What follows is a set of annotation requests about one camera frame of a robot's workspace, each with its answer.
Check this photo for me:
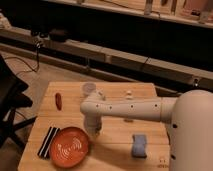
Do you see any black floor cable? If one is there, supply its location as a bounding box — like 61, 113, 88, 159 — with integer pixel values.
3, 41, 42, 76

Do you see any red chili pepper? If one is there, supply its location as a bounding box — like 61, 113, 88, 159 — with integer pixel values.
55, 93, 62, 110

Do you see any black power adapter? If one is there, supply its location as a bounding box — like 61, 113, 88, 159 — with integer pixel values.
49, 29, 68, 42

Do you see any white spray bottle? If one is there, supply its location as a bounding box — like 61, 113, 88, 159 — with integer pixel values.
123, 89, 135, 123

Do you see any black white striped case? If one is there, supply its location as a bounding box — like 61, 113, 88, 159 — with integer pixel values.
37, 127, 59, 159

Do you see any black office chair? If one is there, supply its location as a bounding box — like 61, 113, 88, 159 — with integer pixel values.
0, 54, 36, 149

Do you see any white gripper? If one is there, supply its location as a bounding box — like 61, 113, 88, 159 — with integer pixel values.
84, 116, 102, 136

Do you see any blue sponge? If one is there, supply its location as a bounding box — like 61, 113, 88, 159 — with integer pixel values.
131, 134, 147, 158

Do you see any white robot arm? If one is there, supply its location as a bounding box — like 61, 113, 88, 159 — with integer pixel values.
80, 90, 213, 171

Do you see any translucent plastic cup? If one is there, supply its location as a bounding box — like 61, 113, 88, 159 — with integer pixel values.
82, 82, 96, 97

